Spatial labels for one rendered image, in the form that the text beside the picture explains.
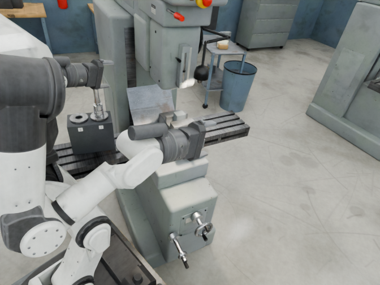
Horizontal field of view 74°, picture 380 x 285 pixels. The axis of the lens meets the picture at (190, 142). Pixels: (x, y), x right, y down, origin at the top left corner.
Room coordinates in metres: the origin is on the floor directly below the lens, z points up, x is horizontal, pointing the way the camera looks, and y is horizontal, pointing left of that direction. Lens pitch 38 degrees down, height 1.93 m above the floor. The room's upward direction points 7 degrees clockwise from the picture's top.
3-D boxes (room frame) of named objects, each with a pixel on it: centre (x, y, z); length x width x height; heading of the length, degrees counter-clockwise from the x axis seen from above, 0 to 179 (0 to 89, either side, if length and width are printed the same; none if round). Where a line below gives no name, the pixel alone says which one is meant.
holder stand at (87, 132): (1.08, 0.54, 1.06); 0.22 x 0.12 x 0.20; 115
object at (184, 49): (1.19, 0.08, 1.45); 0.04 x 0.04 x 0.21; 32
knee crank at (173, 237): (0.76, -0.02, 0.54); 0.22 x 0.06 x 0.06; 32
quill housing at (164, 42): (1.29, 0.14, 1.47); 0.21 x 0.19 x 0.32; 122
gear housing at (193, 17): (1.32, 0.16, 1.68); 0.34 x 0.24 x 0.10; 32
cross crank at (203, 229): (0.86, -0.12, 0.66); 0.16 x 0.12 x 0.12; 32
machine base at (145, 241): (1.50, 0.27, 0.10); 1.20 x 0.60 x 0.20; 32
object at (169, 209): (1.27, 0.13, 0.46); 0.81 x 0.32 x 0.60; 32
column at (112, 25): (1.81, 0.46, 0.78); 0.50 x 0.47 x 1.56; 32
